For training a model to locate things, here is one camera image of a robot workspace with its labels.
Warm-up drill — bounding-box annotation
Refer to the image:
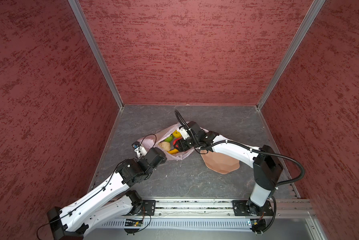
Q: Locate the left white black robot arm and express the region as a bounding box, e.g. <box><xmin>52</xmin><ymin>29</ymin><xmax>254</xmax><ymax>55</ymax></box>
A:
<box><xmin>47</xmin><ymin>148</ymin><xmax>166</xmax><ymax>240</ymax></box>

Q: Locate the right aluminium corner post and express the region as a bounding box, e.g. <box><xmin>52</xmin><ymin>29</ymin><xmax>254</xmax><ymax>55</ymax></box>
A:
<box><xmin>257</xmin><ymin>0</ymin><xmax>326</xmax><ymax>112</ymax></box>

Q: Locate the pink scalloped bowl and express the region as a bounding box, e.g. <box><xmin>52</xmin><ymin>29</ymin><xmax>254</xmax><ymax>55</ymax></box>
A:
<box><xmin>201</xmin><ymin>151</ymin><xmax>240</xmax><ymax>175</ymax></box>

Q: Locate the left aluminium corner post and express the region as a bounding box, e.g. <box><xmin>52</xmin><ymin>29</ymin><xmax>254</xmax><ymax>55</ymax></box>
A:
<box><xmin>68</xmin><ymin>0</ymin><xmax>124</xmax><ymax>111</ymax></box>

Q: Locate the right black corrugated cable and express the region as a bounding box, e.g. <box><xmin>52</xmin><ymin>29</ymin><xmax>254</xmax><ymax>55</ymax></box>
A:
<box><xmin>174</xmin><ymin>109</ymin><xmax>306</xmax><ymax>233</ymax></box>

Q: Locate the beige fake fruit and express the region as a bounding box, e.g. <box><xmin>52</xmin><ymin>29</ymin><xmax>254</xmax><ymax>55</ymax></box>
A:
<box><xmin>158</xmin><ymin>141</ymin><xmax>171</xmax><ymax>152</ymax></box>

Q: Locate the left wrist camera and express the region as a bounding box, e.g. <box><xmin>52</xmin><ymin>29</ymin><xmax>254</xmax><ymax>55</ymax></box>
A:
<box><xmin>132</xmin><ymin>142</ymin><xmax>147</xmax><ymax>159</ymax></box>

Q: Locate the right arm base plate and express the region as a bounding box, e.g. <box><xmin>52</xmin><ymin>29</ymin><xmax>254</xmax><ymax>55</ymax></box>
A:
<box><xmin>232</xmin><ymin>200</ymin><xmax>274</xmax><ymax>217</ymax></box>

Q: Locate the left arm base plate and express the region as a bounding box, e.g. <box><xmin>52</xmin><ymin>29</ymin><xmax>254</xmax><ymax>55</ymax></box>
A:
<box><xmin>137</xmin><ymin>200</ymin><xmax>156</xmax><ymax>216</ymax></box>

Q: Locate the green fake fruit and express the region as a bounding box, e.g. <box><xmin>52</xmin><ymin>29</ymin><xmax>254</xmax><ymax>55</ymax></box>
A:
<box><xmin>164</xmin><ymin>135</ymin><xmax>174</xmax><ymax>143</ymax></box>

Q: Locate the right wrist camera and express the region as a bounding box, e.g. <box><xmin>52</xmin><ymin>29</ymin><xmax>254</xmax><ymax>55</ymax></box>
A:
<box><xmin>177</xmin><ymin>126</ymin><xmax>191</xmax><ymax>140</ymax></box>

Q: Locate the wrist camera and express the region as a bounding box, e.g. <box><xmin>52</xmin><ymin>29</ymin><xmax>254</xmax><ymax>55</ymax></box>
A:
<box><xmin>177</xmin><ymin>126</ymin><xmax>191</xmax><ymax>140</ymax></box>
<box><xmin>132</xmin><ymin>142</ymin><xmax>147</xmax><ymax>159</ymax></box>

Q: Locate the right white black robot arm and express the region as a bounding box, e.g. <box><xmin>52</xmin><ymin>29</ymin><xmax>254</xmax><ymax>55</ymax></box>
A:
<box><xmin>174</xmin><ymin>121</ymin><xmax>305</xmax><ymax>216</ymax></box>

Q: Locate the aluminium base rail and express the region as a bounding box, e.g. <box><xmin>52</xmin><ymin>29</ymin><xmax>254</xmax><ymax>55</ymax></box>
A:
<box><xmin>72</xmin><ymin>197</ymin><xmax>315</xmax><ymax>218</ymax></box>

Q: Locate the aluminium corner post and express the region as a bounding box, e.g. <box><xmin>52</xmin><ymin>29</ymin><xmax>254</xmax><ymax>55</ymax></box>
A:
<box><xmin>68</xmin><ymin>0</ymin><xmax>124</xmax><ymax>111</ymax></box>
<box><xmin>257</xmin><ymin>0</ymin><xmax>326</xmax><ymax>112</ymax></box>

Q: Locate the yellow fake lemon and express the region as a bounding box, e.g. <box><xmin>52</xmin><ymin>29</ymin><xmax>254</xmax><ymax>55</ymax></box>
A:
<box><xmin>172</xmin><ymin>130</ymin><xmax>182</xmax><ymax>139</ymax></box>

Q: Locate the yellow fake banana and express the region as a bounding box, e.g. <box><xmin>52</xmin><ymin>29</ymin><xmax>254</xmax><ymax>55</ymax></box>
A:
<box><xmin>167</xmin><ymin>149</ymin><xmax>180</xmax><ymax>155</ymax></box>

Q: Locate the pink plastic bag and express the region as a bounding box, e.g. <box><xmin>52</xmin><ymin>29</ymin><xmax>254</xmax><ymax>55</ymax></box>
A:
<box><xmin>137</xmin><ymin>123</ymin><xmax>195</xmax><ymax>161</ymax></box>

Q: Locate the red fake strawberry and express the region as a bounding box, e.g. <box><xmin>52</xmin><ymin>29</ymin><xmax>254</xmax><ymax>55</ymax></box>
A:
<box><xmin>172</xmin><ymin>138</ymin><xmax>183</xmax><ymax>150</ymax></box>

